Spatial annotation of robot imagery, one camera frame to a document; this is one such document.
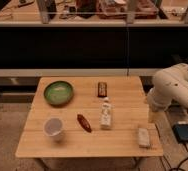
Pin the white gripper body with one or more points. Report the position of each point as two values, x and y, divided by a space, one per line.
154 116

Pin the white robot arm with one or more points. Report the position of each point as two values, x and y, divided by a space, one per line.
169 84

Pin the white sponge block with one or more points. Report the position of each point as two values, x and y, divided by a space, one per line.
143 138

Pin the blue control box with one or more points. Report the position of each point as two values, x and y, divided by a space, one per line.
181 132

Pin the white squeeze bottle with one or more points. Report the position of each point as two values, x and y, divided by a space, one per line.
106 118

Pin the brown chocolate bar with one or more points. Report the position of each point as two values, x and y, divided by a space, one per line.
102 89

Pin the red chili pepper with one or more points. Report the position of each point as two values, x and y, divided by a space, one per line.
84 123

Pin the wooden table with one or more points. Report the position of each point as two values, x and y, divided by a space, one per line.
129 112

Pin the green bowl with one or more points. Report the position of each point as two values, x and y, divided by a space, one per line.
58 93

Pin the translucent plastic cup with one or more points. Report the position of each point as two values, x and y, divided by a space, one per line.
53 128

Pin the long workbench shelf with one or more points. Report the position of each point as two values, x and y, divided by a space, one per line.
94 13

